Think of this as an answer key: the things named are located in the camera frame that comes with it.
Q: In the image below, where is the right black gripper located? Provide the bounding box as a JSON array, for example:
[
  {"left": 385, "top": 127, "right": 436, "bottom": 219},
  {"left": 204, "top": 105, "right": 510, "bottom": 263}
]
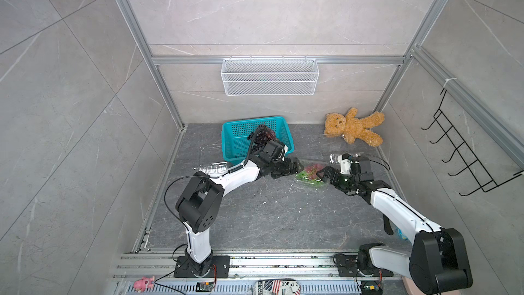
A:
[{"left": 317, "top": 167, "right": 358, "bottom": 192}]

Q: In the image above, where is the red grape bunch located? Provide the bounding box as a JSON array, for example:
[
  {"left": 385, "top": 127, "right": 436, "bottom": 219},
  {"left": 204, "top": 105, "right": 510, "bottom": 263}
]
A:
[{"left": 304, "top": 164, "right": 325, "bottom": 180}]

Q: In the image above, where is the clear clamshell container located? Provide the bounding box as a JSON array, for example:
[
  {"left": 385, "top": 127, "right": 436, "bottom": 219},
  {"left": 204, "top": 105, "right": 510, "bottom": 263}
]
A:
[
  {"left": 197, "top": 162, "right": 232, "bottom": 176},
  {"left": 295, "top": 160, "right": 328, "bottom": 188},
  {"left": 330, "top": 152, "right": 363, "bottom": 165}
]

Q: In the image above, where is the green grape bunch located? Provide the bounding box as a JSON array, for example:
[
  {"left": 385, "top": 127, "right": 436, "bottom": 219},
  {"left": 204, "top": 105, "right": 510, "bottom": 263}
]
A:
[{"left": 295, "top": 171, "right": 326, "bottom": 188}]

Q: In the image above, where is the dark purple grape bunch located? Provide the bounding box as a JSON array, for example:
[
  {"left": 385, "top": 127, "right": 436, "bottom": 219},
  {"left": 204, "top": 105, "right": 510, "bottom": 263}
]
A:
[{"left": 247, "top": 124, "right": 276, "bottom": 154}]

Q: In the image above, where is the teal plastic basket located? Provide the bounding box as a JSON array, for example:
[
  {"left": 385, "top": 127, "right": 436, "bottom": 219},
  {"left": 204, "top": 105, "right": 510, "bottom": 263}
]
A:
[{"left": 221, "top": 116, "right": 295, "bottom": 165}]

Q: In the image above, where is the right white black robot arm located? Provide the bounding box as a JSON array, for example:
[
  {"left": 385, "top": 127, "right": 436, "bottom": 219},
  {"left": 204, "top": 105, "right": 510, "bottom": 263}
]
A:
[{"left": 317, "top": 154, "right": 474, "bottom": 294}]

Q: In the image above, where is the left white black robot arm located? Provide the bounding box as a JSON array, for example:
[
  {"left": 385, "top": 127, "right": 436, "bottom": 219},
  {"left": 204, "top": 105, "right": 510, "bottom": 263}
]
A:
[{"left": 175, "top": 140, "right": 304, "bottom": 277}]

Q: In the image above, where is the brown teddy bear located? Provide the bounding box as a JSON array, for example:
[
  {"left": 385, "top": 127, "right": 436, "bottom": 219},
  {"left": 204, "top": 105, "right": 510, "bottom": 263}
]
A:
[{"left": 323, "top": 107, "right": 385, "bottom": 148}]

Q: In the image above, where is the black comb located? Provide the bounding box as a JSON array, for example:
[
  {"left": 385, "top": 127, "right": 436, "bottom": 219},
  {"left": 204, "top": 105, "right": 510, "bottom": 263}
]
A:
[{"left": 383, "top": 214, "right": 394, "bottom": 236}]

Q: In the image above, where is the flag pattern object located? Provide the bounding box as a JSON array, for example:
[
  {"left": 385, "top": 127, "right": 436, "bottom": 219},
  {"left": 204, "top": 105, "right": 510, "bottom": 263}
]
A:
[{"left": 252, "top": 279, "right": 302, "bottom": 295}]

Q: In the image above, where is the pink plush toy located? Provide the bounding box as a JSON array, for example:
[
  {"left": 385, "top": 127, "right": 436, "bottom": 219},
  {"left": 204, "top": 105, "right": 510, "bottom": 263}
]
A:
[{"left": 132, "top": 276, "right": 156, "bottom": 293}]

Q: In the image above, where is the white wire mesh shelf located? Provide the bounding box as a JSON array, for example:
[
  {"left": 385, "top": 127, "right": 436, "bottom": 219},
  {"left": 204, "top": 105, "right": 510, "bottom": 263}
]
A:
[{"left": 221, "top": 58, "right": 320, "bottom": 96}]

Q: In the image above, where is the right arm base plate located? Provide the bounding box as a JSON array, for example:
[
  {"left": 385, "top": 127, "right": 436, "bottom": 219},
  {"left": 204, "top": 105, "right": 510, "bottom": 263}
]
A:
[{"left": 333, "top": 253, "right": 394, "bottom": 278}]

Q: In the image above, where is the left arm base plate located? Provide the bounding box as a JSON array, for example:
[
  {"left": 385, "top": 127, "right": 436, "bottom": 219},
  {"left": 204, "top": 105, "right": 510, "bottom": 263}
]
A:
[{"left": 173, "top": 255, "right": 231, "bottom": 278}]

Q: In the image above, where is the black wire hook rack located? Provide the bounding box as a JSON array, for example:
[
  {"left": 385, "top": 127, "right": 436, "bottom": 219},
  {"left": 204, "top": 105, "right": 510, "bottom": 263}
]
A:
[{"left": 420, "top": 90, "right": 523, "bottom": 197}]

